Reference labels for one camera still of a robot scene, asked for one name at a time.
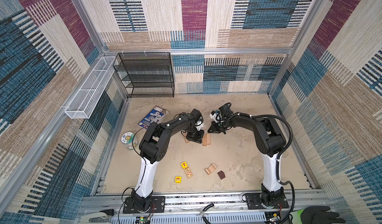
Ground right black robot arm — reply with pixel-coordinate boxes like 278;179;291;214
208;103;288;206

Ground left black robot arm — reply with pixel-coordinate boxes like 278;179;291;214
131;109;204;210

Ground wood arch block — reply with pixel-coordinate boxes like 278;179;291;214
205;163;217;175

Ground patterned wood block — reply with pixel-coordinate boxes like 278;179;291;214
184;167;193;178

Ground dark red triangular block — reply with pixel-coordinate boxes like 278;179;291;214
217;170;226;180

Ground black and green gloved hand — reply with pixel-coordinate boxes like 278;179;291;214
289;206;346;224

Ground yellow cube with red letter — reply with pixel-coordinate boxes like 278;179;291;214
181;161;189;169

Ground blue paperback comic book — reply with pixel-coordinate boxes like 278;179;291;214
138;106;169;129

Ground small yellow letter cube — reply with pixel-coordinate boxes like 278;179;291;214
175;176;182;183

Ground round tin can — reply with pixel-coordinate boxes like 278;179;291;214
120;132;138;150

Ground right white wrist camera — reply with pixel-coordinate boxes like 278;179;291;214
210;110;221;123

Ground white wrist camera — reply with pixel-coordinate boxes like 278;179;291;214
196;121;204;131
210;110;221;123

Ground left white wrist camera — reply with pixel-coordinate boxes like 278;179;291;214
196;121;204;131

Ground black corrugated cable hose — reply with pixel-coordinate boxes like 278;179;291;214
238;113;296;224

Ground black wire mesh shelf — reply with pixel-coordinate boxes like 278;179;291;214
113;52;175;98

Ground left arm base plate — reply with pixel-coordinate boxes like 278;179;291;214
122;196;166;214

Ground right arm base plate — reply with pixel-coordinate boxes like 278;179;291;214
243;193;289;210

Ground white wire mesh basket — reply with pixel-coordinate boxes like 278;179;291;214
65;57;116;119

